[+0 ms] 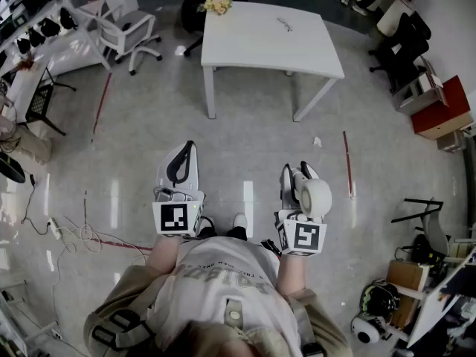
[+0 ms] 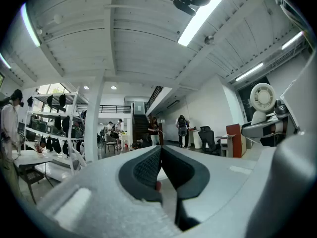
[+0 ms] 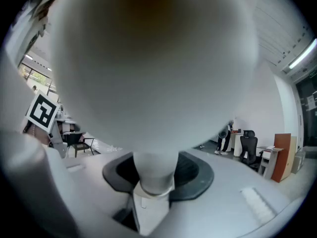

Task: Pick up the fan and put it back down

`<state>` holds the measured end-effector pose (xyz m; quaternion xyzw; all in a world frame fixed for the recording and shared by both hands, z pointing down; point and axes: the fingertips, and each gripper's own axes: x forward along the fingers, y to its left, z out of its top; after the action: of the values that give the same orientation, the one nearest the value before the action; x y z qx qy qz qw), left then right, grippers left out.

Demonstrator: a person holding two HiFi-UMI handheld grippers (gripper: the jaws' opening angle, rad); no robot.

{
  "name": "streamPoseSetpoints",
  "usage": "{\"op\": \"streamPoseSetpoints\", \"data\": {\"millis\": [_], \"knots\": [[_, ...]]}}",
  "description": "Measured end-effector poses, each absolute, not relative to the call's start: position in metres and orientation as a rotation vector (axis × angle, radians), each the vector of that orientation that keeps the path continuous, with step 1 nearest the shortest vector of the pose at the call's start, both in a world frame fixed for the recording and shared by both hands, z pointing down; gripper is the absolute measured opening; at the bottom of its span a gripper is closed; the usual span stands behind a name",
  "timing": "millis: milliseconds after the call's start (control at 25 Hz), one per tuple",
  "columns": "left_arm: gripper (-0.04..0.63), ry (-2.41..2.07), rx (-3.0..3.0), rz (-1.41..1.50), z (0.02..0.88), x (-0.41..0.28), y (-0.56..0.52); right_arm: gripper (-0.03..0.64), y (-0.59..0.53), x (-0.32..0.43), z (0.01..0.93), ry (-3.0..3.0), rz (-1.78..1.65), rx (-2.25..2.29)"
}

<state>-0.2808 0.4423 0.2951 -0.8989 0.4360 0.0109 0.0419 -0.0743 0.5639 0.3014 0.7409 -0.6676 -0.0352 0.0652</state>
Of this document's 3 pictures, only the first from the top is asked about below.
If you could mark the black round stand base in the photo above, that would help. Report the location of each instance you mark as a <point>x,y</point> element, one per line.
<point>11,167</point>

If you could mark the red cabinet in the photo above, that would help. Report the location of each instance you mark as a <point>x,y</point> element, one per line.
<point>442,114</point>

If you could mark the person's right forearm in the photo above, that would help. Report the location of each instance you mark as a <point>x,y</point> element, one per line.
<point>292,273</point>

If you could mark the black waist device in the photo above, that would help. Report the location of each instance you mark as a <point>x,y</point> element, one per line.
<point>270,247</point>

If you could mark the thin-framed eyeglasses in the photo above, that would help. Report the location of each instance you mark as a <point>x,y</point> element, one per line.
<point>284,24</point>

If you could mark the crumpled paper scrap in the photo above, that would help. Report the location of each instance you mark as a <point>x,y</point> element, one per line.
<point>317,142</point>

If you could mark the white table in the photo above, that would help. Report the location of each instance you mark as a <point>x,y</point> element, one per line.
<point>267,47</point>

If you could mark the person's beige jacket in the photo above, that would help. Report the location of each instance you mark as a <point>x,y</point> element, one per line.
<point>122,296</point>

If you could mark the person's white printed t-shirt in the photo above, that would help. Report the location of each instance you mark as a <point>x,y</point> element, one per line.
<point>223,281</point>

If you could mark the white shelf rack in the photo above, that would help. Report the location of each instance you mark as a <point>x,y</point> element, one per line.
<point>44,21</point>

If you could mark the person's left forearm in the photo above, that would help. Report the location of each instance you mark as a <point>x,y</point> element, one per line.
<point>163,253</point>

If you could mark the person's black trousers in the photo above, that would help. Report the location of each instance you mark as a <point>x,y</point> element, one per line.
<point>236,233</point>

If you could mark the red floor tape strip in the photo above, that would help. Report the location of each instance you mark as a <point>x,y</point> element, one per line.
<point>101,106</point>
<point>347,166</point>

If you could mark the black folding stool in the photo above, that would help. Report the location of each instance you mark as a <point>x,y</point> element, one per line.
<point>39,104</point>

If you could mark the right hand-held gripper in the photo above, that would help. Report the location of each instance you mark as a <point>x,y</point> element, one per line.
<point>305,236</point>

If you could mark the yellow flower bouquet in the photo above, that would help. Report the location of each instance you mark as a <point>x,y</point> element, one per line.
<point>217,5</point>

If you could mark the white mesh office chair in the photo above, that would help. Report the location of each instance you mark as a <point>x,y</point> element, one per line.
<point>126,33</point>

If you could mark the black helmet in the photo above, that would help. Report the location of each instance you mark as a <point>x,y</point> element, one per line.
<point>381,298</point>

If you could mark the grey storage box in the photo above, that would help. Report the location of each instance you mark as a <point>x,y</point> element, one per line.
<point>418,95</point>

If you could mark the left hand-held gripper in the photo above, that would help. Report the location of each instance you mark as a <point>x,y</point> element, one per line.
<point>175,216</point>

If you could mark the white power strip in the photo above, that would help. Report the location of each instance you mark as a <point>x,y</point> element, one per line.
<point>54,228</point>

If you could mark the white metal rack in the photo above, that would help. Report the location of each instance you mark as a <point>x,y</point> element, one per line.
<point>15,322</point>

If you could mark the toppled grey chair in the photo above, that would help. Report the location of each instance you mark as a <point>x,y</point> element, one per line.
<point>435,229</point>

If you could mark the black office chair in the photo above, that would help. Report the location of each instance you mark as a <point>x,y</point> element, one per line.
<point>191,17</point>
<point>403,50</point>

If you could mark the cream round bin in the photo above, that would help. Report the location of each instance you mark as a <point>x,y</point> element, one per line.
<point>394,17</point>

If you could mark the person's white shoe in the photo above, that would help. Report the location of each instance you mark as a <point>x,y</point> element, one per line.
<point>240,221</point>

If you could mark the cardboard box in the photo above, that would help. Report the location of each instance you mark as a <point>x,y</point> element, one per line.
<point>405,277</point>

